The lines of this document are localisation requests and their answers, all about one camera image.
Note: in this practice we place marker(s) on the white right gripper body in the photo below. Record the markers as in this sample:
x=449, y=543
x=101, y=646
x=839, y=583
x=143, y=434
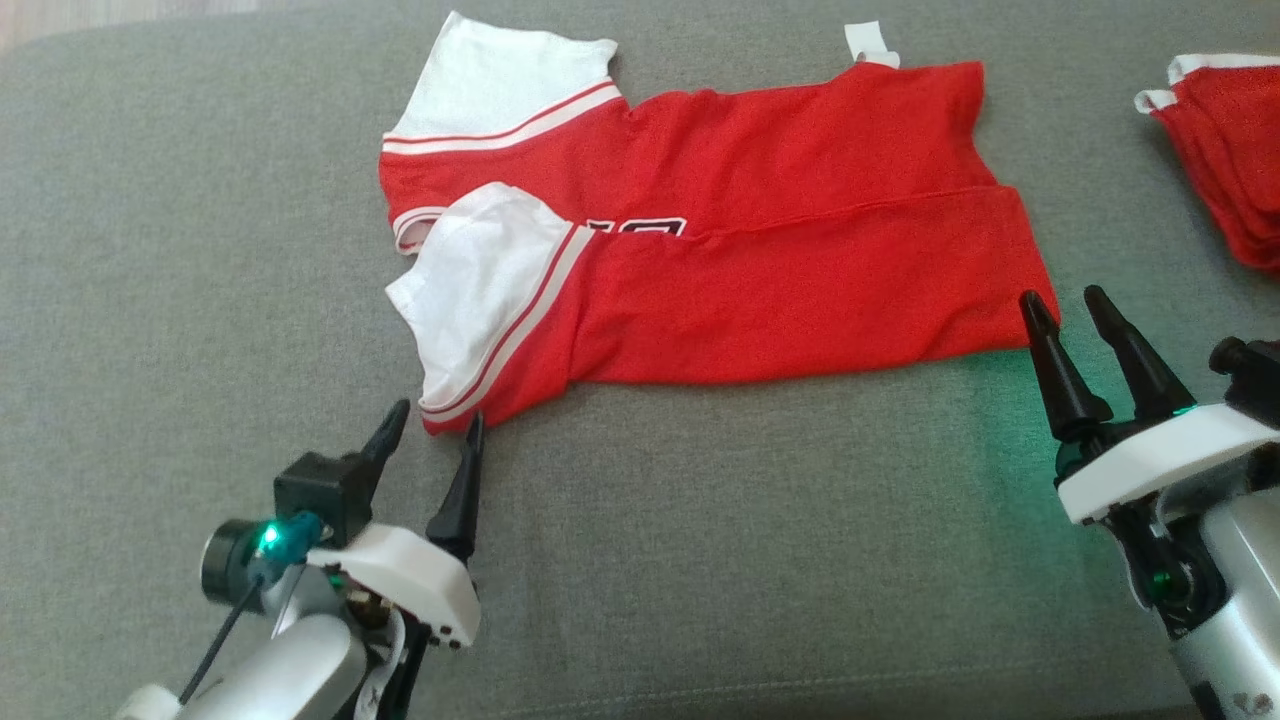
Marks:
x=1160, y=460

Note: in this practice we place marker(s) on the red garment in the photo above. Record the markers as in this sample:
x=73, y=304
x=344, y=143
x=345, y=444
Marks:
x=1235, y=150

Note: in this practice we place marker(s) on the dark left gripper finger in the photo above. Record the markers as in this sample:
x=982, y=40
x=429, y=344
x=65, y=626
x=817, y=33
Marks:
x=390, y=440
x=462, y=500

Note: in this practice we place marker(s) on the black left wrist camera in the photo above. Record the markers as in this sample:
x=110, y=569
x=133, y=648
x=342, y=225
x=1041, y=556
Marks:
x=320, y=495

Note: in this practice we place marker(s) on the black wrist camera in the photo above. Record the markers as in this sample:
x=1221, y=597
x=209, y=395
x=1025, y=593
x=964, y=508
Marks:
x=320, y=495
x=1255, y=380

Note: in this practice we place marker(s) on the red white Bulls jersey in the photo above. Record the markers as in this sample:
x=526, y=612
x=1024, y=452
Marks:
x=780, y=250

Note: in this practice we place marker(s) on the large grey sofa seat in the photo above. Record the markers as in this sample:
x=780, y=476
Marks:
x=700, y=550

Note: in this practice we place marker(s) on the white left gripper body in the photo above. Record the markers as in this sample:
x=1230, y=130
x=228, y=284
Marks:
x=420, y=575

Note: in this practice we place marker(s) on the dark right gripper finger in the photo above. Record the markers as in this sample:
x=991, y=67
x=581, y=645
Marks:
x=1140, y=370
x=1065, y=385

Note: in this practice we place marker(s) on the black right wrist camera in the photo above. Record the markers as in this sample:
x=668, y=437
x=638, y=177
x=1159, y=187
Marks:
x=1255, y=380

